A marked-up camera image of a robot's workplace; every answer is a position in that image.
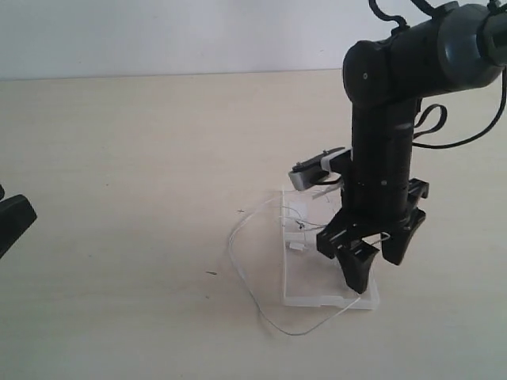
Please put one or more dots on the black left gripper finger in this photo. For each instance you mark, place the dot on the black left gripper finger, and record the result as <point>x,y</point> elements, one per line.
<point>17,215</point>

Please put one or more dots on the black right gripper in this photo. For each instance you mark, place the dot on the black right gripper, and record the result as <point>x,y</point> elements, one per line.
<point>359,231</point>

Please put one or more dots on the white wired earphones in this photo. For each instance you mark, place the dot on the white wired earphones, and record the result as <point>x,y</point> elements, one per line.
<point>256,254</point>

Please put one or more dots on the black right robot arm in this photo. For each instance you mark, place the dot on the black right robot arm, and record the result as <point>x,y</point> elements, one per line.
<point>459,47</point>

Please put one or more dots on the clear plastic hinged case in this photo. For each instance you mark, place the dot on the clear plastic hinged case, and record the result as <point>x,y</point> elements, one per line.
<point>309,278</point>

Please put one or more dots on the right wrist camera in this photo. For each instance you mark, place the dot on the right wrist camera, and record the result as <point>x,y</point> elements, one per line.
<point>326,168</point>

